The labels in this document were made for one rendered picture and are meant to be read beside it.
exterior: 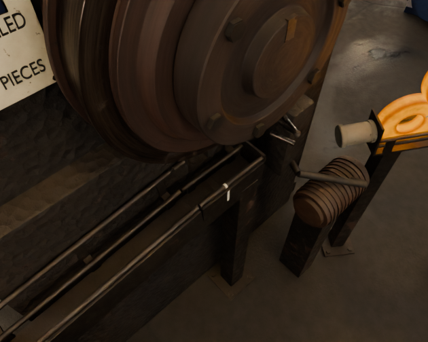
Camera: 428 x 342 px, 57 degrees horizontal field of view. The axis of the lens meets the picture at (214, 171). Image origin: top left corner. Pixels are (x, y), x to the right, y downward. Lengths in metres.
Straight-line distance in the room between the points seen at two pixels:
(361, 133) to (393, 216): 0.80
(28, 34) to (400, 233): 1.53
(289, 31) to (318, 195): 0.67
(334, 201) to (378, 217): 0.67
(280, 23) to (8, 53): 0.33
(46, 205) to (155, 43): 0.38
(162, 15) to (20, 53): 0.21
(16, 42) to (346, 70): 1.98
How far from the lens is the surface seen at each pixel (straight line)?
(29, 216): 0.72
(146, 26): 0.44
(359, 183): 1.13
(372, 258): 1.68
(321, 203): 1.10
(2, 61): 0.57
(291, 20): 0.49
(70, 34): 0.47
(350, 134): 1.05
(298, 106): 0.93
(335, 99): 2.16
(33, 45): 0.58
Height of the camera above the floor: 1.44
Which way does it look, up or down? 54 degrees down
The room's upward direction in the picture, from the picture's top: straight up
